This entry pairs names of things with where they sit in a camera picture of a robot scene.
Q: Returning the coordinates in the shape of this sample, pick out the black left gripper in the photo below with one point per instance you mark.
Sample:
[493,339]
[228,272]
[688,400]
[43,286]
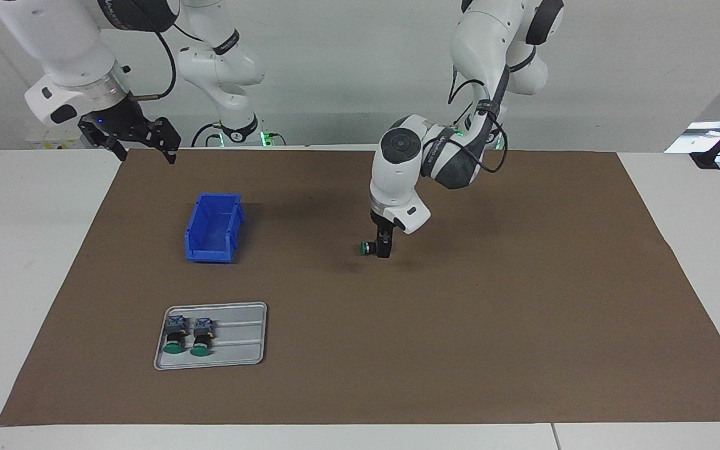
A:
[382,224]

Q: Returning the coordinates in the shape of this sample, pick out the green push button switch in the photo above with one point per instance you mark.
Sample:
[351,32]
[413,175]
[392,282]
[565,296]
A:
[202,337]
[175,336]
[366,248]

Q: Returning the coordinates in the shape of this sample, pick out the white box yellow labels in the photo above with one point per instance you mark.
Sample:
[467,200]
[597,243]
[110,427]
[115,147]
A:
[54,142]

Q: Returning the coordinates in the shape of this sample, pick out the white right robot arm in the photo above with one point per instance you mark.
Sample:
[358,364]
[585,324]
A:
[72,56]

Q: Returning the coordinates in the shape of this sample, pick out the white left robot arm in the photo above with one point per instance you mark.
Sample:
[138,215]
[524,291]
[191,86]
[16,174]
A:
[397,175]

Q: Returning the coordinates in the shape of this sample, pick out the brown table mat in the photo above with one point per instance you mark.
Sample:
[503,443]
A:
[460,312]

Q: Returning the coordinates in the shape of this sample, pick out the blue plastic storage bin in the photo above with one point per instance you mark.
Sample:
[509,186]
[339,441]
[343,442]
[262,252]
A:
[213,234]

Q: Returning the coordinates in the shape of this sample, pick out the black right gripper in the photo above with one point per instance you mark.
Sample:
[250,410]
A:
[119,119]

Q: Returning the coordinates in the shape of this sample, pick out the silver metal tray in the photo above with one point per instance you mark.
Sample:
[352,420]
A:
[241,344]

